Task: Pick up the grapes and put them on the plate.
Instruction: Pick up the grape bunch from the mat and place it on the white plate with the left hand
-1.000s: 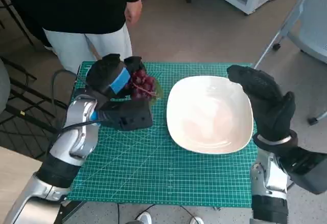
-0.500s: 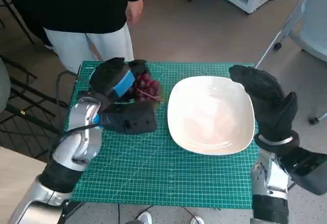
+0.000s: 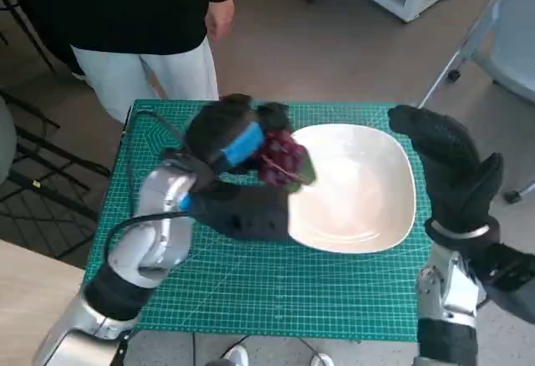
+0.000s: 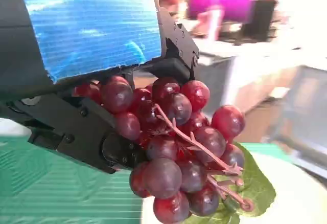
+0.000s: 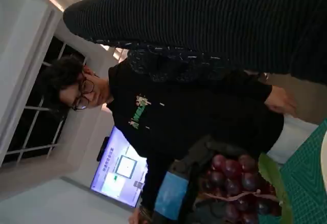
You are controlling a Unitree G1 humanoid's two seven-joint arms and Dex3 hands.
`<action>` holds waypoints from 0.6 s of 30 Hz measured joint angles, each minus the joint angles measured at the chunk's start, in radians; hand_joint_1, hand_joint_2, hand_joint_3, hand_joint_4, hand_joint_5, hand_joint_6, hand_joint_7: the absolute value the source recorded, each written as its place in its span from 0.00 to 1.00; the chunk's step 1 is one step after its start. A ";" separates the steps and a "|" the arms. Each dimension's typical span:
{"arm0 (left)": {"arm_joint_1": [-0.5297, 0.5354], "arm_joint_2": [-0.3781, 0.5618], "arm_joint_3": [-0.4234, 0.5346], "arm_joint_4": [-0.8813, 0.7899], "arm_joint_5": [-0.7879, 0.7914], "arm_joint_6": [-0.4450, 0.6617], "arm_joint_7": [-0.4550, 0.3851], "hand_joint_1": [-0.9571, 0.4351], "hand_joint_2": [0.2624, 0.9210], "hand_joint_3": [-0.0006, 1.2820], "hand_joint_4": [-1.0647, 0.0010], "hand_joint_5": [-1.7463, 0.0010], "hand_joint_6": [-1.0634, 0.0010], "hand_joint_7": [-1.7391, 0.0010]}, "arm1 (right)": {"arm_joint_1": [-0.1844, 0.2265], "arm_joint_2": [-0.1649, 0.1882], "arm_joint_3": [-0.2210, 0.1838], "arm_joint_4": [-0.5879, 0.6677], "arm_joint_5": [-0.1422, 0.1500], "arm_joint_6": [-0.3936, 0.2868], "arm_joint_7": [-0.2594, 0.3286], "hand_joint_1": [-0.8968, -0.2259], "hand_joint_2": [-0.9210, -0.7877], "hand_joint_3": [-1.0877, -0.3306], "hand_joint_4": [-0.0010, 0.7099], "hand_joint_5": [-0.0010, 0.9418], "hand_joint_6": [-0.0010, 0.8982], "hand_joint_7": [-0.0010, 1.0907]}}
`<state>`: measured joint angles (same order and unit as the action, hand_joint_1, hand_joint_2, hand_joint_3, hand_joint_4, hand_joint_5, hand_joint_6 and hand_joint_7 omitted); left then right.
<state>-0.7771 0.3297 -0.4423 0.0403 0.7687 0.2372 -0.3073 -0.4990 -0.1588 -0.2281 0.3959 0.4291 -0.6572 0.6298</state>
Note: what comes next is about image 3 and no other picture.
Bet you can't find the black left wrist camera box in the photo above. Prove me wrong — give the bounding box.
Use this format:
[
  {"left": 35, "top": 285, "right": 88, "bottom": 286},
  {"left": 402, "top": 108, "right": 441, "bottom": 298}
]
[{"left": 190, "top": 181, "right": 292, "bottom": 242}]

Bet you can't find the white square plate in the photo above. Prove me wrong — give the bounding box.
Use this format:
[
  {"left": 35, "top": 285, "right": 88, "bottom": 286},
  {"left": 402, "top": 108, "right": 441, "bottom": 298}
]
[{"left": 286, "top": 124, "right": 417, "bottom": 255}]

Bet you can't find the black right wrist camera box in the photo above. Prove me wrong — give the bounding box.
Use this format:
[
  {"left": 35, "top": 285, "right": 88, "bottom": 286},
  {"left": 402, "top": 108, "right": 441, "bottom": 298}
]
[{"left": 462, "top": 242, "right": 535, "bottom": 322}]

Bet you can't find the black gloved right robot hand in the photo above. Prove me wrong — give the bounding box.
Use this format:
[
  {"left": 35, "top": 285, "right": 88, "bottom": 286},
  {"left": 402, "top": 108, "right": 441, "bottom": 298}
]
[{"left": 387, "top": 104, "right": 505, "bottom": 233}]

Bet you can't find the person's hand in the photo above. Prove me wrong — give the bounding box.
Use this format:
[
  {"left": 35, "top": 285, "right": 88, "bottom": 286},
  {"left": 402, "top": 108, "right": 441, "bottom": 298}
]
[{"left": 204, "top": 0, "right": 236, "bottom": 42}]

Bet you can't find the green cutting mat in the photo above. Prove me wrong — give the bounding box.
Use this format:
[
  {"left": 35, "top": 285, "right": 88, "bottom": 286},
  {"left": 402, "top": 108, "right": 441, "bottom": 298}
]
[{"left": 83, "top": 98, "right": 434, "bottom": 334}]

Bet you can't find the light blue mesh chair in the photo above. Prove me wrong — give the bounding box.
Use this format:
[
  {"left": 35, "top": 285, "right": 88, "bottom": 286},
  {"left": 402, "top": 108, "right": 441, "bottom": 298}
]
[{"left": 417, "top": 0, "right": 535, "bottom": 205}]

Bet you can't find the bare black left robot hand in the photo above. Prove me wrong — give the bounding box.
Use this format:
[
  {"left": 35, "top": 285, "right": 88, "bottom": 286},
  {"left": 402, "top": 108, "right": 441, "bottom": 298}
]
[{"left": 183, "top": 93, "right": 292, "bottom": 175}]

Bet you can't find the black floor cable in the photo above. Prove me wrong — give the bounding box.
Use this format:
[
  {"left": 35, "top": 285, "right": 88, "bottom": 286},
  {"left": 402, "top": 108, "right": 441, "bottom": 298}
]
[{"left": 191, "top": 332, "right": 319, "bottom": 366}]

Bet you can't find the light wooden desk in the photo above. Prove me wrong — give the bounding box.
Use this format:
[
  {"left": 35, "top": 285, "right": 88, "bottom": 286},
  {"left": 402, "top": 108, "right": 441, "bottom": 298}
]
[{"left": 0, "top": 238, "right": 88, "bottom": 366}]

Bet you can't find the person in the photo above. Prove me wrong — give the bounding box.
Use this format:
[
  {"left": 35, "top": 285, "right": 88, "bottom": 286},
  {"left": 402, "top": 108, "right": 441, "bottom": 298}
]
[{"left": 7, "top": 0, "right": 236, "bottom": 124}]

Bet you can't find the grey rounded chair back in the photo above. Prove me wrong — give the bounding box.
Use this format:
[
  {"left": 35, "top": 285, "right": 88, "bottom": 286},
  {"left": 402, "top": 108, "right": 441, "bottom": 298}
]
[{"left": 0, "top": 99, "right": 18, "bottom": 186}]

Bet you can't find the purple toy grape bunch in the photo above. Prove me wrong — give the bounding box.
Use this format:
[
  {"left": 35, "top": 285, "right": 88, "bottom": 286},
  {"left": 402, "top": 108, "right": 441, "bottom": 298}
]
[{"left": 256, "top": 129, "right": 317, "bottom": 194}]

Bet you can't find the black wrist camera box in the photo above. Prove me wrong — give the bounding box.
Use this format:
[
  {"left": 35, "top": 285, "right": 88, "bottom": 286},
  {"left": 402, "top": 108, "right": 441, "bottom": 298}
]
[
  {"left": 462, "top": 242, "right": 535, "bottom": 322},
  {"left": 190, "top": 181, "right": 292, "bottom": 242}
]

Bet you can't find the black metal frame chair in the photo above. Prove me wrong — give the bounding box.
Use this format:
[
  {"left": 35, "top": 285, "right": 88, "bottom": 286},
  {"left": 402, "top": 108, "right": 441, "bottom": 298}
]
[{"left": 0, "top": 0, "right": 113, "bottom": 259}]

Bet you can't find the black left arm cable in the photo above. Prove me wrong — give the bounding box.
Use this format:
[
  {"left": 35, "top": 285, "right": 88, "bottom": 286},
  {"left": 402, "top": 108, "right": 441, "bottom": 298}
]
[{"left": 103, "top": 108, "right": 198, "bottom": 259}]

